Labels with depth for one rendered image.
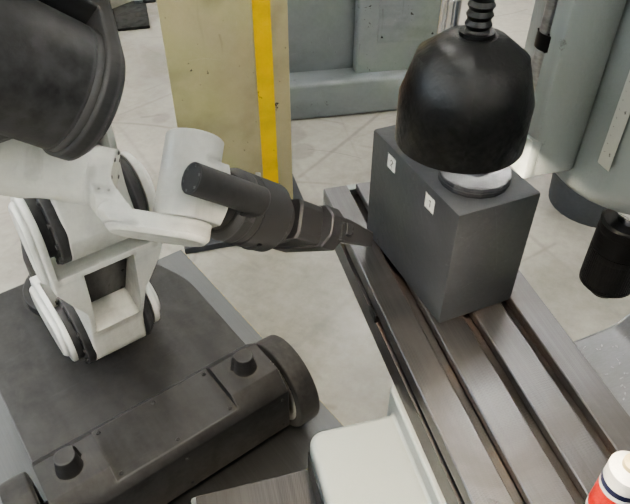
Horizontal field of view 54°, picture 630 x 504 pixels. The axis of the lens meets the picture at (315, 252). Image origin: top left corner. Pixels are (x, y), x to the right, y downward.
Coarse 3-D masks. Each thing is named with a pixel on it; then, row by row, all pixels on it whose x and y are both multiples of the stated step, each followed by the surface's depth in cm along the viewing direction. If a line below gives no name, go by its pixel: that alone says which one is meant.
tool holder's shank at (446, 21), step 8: (448, 0) 72; (456, 0) 72; (440, 8) 74; (448, 8) 73; (456, 8) 73; (440, 16) 74; (448, 16) 74; (456, 16) 73; (440, 24) 74; (448, 24) 74; (456, 24) 74
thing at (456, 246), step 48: (384, 144) 86; (384, 192) 90; (432, 192) 77; (480, 192) 75; (528, 192) 76; (384, 240) 94; (432, 240) 80; (480, 240) 77; (432, 288) 84; (480, 288) 84
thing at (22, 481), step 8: (24, 472) 110; (8, 480) 108; (16, 480) 107; (24, 480) 106; (0, 488) 106; (8, 488) 105; (16, 488) 105; (24, 488) 105; (32, 488) 106; (0, 496) 104; (8, 496) 104; (16, 496) 103; (24, 496) 103; (32, 496) 103; (40, 496) 116
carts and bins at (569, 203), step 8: (552, 176) 264; (552, 184) 263; (560, 184) 255; (552, 192) 263; (560, 192) 256; (568, 192) 252; (552, 200) 264; (560, 200) 258; (568, 200) 253; (576, 200) 250; (584, 200) 247; (560, 208) 259; (568, 208) 255; (576, 208) 252; (584, 208) 249; (592, 208) 248; (600, 208) 246; (568, 216) 257; (576, 216) 254; (584, 216) 252; (592, 216) 250; (584, 224) 254; (592, 224) 252
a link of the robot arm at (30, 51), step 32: (0, 0) 36; (32, 0) 38; (0, 32) 36; (32, 32) 37; (64, 32) 39; (0, 64) 36; (32, 64) 37; (64, 64) 38; (96, 64) 40; (0, 96) 37; (32, 96) 38; (64, 96) 39; (0, 128) 39; (32, 128) 40; (64, 128) 40
